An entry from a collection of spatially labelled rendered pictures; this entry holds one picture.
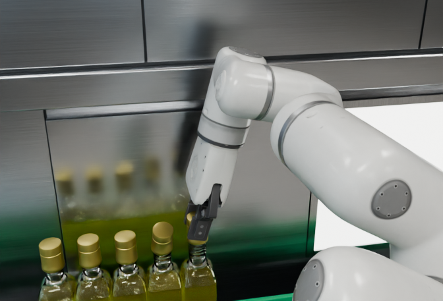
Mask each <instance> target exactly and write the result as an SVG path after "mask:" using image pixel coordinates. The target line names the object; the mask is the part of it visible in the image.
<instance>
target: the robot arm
mask: <svg viewBox="0 0 443 301"><path fill-rule="evenodd" d="M252 120H255V121H264V122H269V123H273V124H272V127H271V132H270V140H271V145H272V149H273V151H274V153H275V155H276V157H277V158H278V159H279V160H280V161H281V162H282V163H283V164H284V165H285V166H286V167H287V168H288V169H289V170H290V171H291V172H292V173H293V174H294V175H295V176H296V177H297V178H298V179H299V180H300V181H301V182H302V183H303V184H304V185H305V186H306V187H307V188H308V189H309V190H310V191H311V192H312V193H313V194H314V195H315V196H316V197H317V198H318V199H319V200H320V201H321V202H322V203H323V204H324V205H325V206H326V207H327V208H328V209H329V210H330V211H331V212H332V213H333V214H334V215H336V216H338V217H339V218H340V219H342V220H343V221H345V222H347V223H349V224H350V225H353V226H354V227H357V228H358V229H361V230H363V231H365V232H367V233H369V234H372V235H374V236H376V237H378V238H380V239H382V240H384V241H386V242H388V243H390V259H388V258H386V257H384V256H381V255H380V254H377V253H374V252H371V251H369V250H365V249H362V248H356V247H352V246H332V247H329V248H327V249H324V250H322V251H320V252H319V253H317V254H316V255H315V256H314V257H312V258H311V259H310V260H309V262H308V263H307V264H306V266H305V267H304V268H303V270H302V272H301V274H300V275H299V278H298V280H297V283H296V285H295V290H294V292H293V298H292V301H443V170H442V169H440V168H438V167H437V166H435V165H433V164H432V163H430V162H429V161H427V160H426V159H424V158H422V157H421V156H419V155H417V154H416V153H414V152H413V151H411V150H409V149H408V148H406V147H405V146H403V145H401V144H400V143H399V142H397V141H395V140H394V139H392V138H391V137H389V136H387V135H386V134H385V133H383V132H381V131H379V130H378V129H376V128H375V127H373V126H372V125H370V124H369V123H367V122H365V121H363V120H361V119H360V118H359V117H356V116H355V115H354V114H352V113H350V112H349V111H347V110H346V109H344V108H343V102H342V99H341V96H340V93H339V92H338V91H337V90H336V89H335V88H334V87H333V86H331V85H329V84H327V83H326V82H324V81H322V80H321V79H319V78H317V77H315V76H313V75H311V74H307V73H305V72H300V71H297V70H291V69H288V68H281V67H275V66H270V65H267V62H266V60H265V58H264V57H263V56H261V55H259V54H258V53H256V52H254V51H250V50H248V49H245V48H240V47H224V48H222V49H221V50H220V51H219V52H218V54H217V57H216V61H215V64H214V68H213V71H212V76H211V79H210V83H209V87H208V91H207V94H206V99H205V102H204V107H203V110H202V114H201V117H200V122H199V125H198V129H197V135H198V138H197V140H196V144H195V145H194V149H193V152H192V155H191V160H190V162H189V166H188V169H187V173H186V182H187V186H188V189H189V194H190V202H189V203H188V206H187V210H186V214H185V218H184V221H183V222H184V224H185V225H186V224H187V215H188V214H189V213H190V212H192V211H196V213H195V216H193V217H192V219H191V224H190V227H189V231H188V234H187V238H188V239H189V240H200V241H206V240H207V238H208V233H209V231H210V227H211V224H212V221H213V219H216V217H217V213H218V207H222V206H223V205H224V203H225V201H226V199H227V195H228V192H229V188H230V186H231V181H232V178H233V173H234V169H235V164H236V160H237V154H238V150H239V148H242V147H243V146H244V145H245V141H246V138H247V134H248V131H249V128H250V125H251V121H252ZM208 199H209V200H208ZM207 208H208V209H207Z"/></svg>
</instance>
